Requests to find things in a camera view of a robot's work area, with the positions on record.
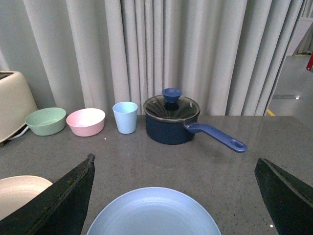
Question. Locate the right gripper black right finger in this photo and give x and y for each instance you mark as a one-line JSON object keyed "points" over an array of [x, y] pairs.
{"points": [[288, 200]]}

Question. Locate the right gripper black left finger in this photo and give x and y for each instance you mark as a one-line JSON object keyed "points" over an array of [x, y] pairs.
{"points": [[61, 209]]}

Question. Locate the beige plate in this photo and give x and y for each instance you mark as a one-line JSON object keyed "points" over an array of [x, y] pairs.
{"points": [[17, 191]]}

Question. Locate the light blue plate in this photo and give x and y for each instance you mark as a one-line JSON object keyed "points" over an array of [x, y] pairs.
{"points": [[154, 211]]}

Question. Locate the green bowl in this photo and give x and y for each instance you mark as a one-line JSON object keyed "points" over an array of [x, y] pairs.
{"points": [[47, 121]]}

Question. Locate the pink bowl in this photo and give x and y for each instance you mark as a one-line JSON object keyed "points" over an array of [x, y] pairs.
{"points": [[86, 122]]}

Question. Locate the light blue cup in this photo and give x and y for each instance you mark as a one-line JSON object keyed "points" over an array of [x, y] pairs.
{"points": [[125, 114]]}

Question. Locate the cream toaster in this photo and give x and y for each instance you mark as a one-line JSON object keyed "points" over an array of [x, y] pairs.
{"points": [[16, 103]]}

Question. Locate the dark blue saucepan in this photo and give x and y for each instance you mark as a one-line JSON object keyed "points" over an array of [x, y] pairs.
{"points": [[173, 133]]}

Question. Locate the red object in background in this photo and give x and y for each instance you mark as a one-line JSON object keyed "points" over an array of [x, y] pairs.
{"points": [[309, 66]]}

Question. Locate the glass pot lid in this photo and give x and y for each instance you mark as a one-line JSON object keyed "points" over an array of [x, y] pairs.
{"points": [[171, 106]]}

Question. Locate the grey curtain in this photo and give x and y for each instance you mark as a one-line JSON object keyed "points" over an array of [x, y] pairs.
{"points": [[225, 54]]}

